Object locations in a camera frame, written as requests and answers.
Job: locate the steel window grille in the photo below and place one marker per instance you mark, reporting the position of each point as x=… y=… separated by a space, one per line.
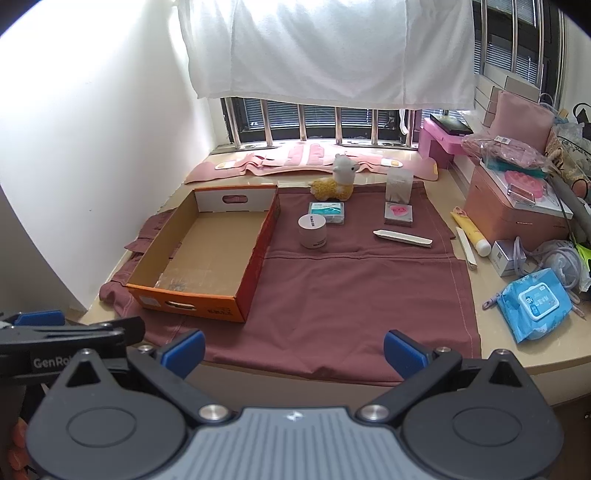
x=302 y=122

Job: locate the stack of beige boxes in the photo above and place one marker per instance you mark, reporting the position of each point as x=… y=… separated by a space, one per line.
x=496 y=94

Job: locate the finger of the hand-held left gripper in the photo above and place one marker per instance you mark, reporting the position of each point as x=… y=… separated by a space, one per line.
x=39 y=317
x=92 y=333

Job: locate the printed tote bag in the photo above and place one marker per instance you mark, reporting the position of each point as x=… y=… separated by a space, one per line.
x=570 y=152

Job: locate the white and yellow alpaca plush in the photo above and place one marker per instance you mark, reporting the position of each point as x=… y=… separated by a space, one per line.
x=333 y=182

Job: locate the white hanging towel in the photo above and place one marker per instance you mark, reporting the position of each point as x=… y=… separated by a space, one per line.
x=323 y=46

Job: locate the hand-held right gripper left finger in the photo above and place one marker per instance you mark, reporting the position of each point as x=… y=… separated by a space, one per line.
x=184 y=350

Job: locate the beige stone desktop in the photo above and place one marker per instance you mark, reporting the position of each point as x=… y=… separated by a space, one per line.
x=489 y=334

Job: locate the thin white stick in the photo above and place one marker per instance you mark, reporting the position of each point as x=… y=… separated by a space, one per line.
x=466 y=249

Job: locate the magenta box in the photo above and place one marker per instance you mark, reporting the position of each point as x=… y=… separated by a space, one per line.
x=438 y=143

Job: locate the pink mat on windowsill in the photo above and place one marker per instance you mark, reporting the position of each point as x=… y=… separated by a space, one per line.
x=295 y=157

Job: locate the dental floss box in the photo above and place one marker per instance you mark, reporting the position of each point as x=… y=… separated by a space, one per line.
x=327 y=213

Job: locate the blue wet wipes pack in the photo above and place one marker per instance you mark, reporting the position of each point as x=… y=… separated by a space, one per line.
x=535 y=302

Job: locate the yellow tube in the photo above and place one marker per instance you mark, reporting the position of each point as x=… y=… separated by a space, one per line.
x=471 y=233

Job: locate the clear bag of pink items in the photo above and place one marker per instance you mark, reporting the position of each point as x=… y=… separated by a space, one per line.
x=503 y=150

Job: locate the white card with pink heart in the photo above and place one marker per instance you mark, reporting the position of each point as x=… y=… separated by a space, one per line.
x=399 y=214

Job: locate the pink storage box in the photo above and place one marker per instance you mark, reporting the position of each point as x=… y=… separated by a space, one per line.
x=503 y=210

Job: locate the person's left hand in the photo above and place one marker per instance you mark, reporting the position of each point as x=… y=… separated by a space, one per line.
x=16 y=438

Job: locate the maroon cloth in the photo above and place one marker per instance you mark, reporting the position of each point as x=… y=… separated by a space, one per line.
x=332 y=300

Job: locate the pink brush in clear pack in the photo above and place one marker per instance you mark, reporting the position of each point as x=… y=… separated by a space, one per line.
x=526 y=182

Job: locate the purple hair clip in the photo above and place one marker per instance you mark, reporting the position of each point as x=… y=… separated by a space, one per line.
x=491 y=301

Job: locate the black tablet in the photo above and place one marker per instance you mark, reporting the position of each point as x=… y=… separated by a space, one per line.
x=450 y=123

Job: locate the small silver box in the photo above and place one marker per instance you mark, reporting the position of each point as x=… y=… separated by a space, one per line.
x=505 y=258

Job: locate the orange cardboard box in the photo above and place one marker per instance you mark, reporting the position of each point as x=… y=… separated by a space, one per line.
x=198 y=249

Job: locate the beige cream jar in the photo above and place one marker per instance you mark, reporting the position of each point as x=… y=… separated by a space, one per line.
x=312 y=230

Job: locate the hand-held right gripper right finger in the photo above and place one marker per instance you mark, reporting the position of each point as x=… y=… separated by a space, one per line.
x=404 y=353

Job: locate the white nail file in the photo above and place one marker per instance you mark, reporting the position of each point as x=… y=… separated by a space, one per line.
x=401 y=237

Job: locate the clear cotton swab container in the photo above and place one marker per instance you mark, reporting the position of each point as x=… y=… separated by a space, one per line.
x=398 y=187

